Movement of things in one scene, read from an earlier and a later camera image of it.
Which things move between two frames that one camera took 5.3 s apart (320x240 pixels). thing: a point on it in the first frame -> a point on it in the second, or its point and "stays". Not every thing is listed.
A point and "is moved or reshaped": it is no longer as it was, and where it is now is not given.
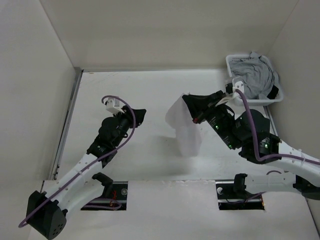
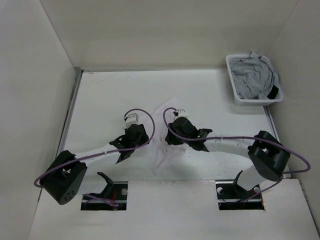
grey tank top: x=257 y=73 stays
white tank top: x=188 y=133 is moved or reshaped
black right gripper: x=200 y=107 -> x=171 y=139
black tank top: x=273 y=94 stays
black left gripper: x=139 y=114 -> x=144 y=138
